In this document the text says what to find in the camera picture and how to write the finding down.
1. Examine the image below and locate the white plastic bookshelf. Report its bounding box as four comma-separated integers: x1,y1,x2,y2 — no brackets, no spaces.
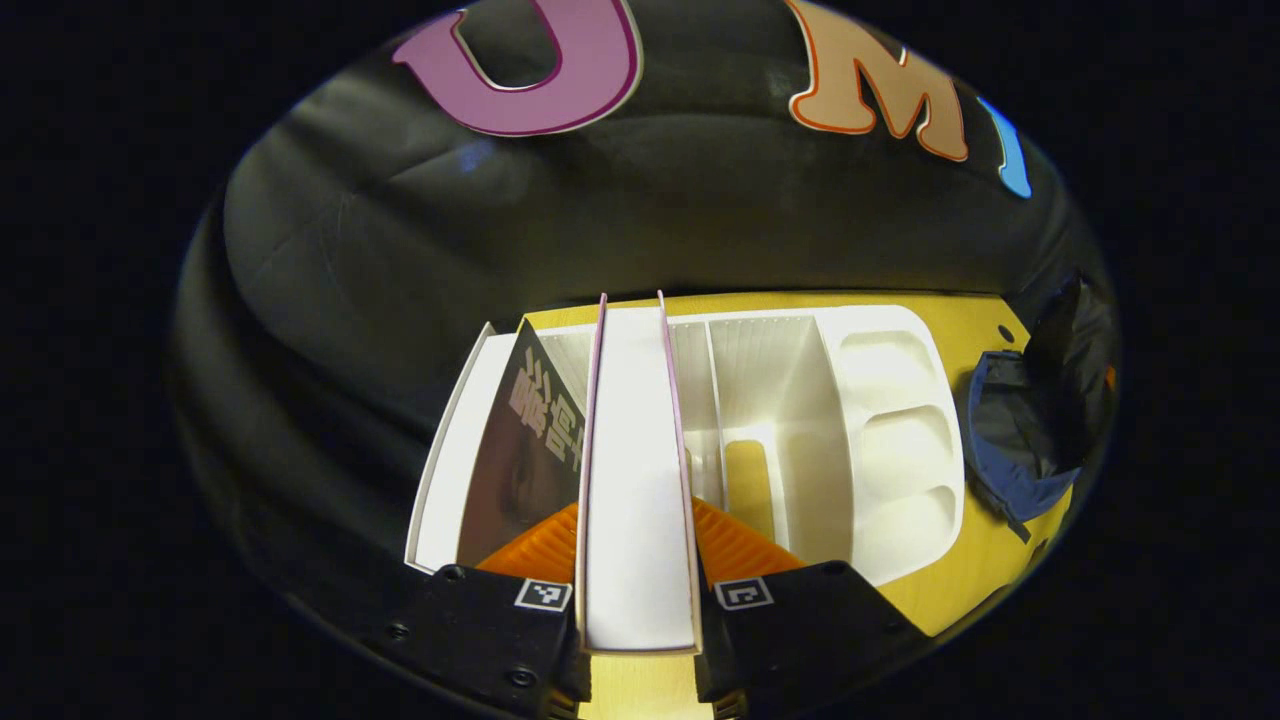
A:
405,305,966,591

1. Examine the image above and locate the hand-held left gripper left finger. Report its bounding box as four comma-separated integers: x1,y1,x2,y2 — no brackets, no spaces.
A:
365,500,591,719

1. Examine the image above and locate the pink cover book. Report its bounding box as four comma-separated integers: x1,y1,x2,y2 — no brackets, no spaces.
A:
575,290,704,656

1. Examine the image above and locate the blue schoolbag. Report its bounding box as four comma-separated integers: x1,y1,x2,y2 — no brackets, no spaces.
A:
965,270,1116,541

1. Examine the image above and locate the black backdrop cloth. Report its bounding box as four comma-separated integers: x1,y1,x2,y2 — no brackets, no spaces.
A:
170,0,1116,651

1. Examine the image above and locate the dark cover book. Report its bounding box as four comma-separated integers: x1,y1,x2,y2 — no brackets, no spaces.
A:
455,318,586,569

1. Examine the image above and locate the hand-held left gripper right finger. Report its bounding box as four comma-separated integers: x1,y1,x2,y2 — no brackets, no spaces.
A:
690,497,931,716

